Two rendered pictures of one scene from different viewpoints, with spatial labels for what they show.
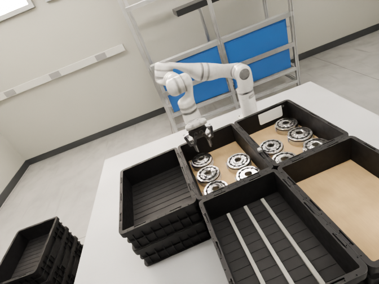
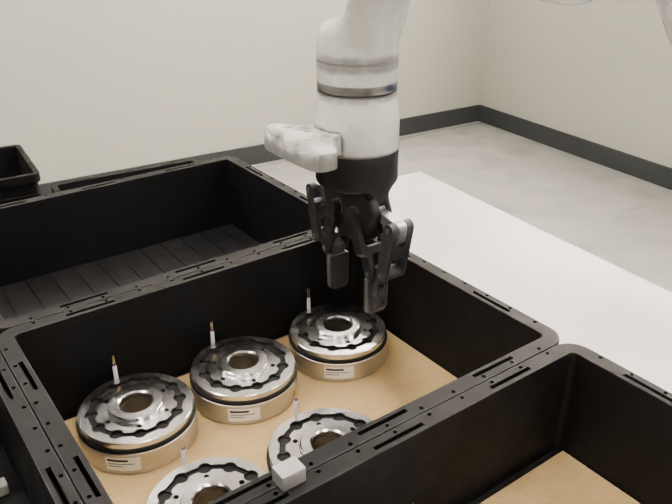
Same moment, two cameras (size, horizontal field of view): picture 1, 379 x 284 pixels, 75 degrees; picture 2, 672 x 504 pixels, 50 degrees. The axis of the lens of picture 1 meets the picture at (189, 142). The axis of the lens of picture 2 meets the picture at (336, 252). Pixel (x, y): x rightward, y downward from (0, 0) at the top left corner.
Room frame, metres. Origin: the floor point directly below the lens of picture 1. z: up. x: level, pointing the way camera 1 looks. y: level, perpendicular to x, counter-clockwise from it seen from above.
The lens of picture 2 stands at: (0.58, -0.55, 1.27)
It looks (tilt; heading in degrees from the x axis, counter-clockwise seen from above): 26 degrees down; 56
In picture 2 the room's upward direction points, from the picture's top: straight up
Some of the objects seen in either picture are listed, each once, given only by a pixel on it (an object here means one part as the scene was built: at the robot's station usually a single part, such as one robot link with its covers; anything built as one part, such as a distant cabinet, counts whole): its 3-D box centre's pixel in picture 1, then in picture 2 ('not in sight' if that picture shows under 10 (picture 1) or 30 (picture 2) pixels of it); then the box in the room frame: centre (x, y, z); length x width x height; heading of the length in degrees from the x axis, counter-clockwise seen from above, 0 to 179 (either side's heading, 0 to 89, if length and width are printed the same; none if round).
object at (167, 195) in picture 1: (158, 193); (147, 268); (0.83, 0.21, 0.87); 0.40 x 0.30 x 0.11; 2
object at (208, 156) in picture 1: (201, 159); (337, 330); (0.95, -0.02, 0.86); 0.10 x 0.10 x 0.01
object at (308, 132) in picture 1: (299, 133); not in sight; (0.85, -0.46, 0.86); 0.10 x 0.10 x 0.01
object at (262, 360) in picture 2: (207, 172); (243, 362); (0.83, -0.02, 0.86); 0.05 x 0.05 x 0.01
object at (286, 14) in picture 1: (219, 41); not in sight; (2.81, -0.73, 0.91); 1.70 x 0.10 x 0.05; 87
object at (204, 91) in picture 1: (194, 80); not in sight; (2.80, -0.33, 0.60); 0.72 x 0.03 x 0.56; 87
